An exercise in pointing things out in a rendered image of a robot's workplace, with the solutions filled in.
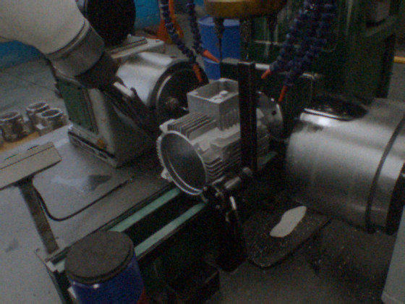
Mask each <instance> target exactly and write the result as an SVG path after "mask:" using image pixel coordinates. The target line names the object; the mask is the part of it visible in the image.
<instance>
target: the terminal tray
mask: <svg viewBox="0 0 405 304"><path fill-rule="evenodd" d="M221 80H224V81H221ZM193 92H195V94H193ZM217 99H220V101H217ZM187 103H188V109H189V112H190V113H192V112H194V113H197V112H198V113H200V112H201V114H202V113H203V114H207V116H209V115H210V118H213V121H214V120H216V126H217V128H218V129H219V130H220V131H222V130H223V131H224V132H225V131H226V129H229V127H233V124H235V125H236V123H237V122H238V123H239V94H238V81H233V80H227V79H224V78H221V79H220V80H217V81H214V82H212V83H210V84H208V85H205V86H203V87H202V88H199V89H196V90H194V91H192V92H189V93H187Z"/></svg>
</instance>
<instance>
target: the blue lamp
mask: <svg viewBox="0 0 405 304"><path fill-rule="evenodd" d="M68 278H69V277H68ZM69 281H70V283H71V286H72V289H73V291H74V293H75V296H76V298H77V300H78V303H79V304H136V303H137V301H138V300H139V299H140V296H141V294H142V291H143V281H142V276H141V273H140V269H139V266H138V263H137V256H136V253H135V249H134V254H133V257H132V259H131V261H130V262H129V265H128V266H127V267H126V268H125V269H124V270H123V272H122V273H120V274H119V275H117V276H115V277H114V278H113V279H111V280H109V281H107V282H104V283H99V284H81V283H76V282H74V281H72V280H71V279H70V278H69Z"/></svg>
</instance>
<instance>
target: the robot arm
mask: <svg viewBox="0 0 405 304"><path fill-rule="evenodd" d="M15 40H17V41H20V42H22V43H23V44H25V45H29V46H30V45H31V46H34V47H36V48H38V49H39V51H41V52H42V53H43V54H44V55H45V56H46V57H47V59H50V60H51V61H52V62H53V63H54V64H55V65H56V66H57V67H58V68H59V69H60V70H61V71H62V72H63V73H64V74H65V75H68V76H73V78H74V79H75V80H77V81H78V82H79V83H80V84H81V86H82V87H83V88H87V89H96V90H97V92H99V93H100V94H101V95H102V96H104V97H105V99H106V100H107V101H108V102H109V103H110V104H113V105H114V107H115V108H116V109H117V110H118V111H120V112H121V113H122V114H123V116H124V117H129V119H130V120H131V121H134V123H135V124H136V125H137V126H138V128H139V129H141V130H142V131H143V132H144V133H145V134H146V137H148V138H149V139H150V140H152V141H153V142H155V141H157V139H158V138H159V137H160V136H161V135H162V129H160V128H159V127H158V126H157V125H156V123H155V122H154V121H153V120H152V119H151V118H150V117H151V116H152V114H151V113H150V112H149V111H148V109H147V107H146V105H145V104H144V103H143V102H142V100H141V98H140V97H139V96H138V93H137V90H136V88H133V87H131V88H130V89H129V88H127V87H126V85H125V84H124V81H123V80H122V79H121V78H120V77H119V76H115V74H114V73H115V69H116V62H115V61H114V58H113V57H112V56H111V55H110V54H109V53H108V52H107V50H105V43H104V41H103V39H101V37H100V36H99V35H98V34H97V32H96V31H95V30H94V29H93V28H92V26H91V25H89V22H88V21H87V20H86V19H85V18H84V17H83V16H82V15H81V13H80V10H79V9H78V7H77V4H76V2H75V0H0V43H5V42H11V41H15Z"/></svg>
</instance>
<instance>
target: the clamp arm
mask: <svg viewBox="0 0 405 304"><path fill-rule="evenodd" d="M236 65H237V80H238V94H239V123H240V137H241V152H242V169H243V170H245V169H248V170H247V171H246V173H247V174H249V173H250V175H248V177H249V180H250V181H251V182H254V181H255V180H256V179H257V178H258V157H257V148H258V143H257V88H256V74H257V72H256V61H255V60H250V59H240V60H239V61H237V62H236Z"/></svg>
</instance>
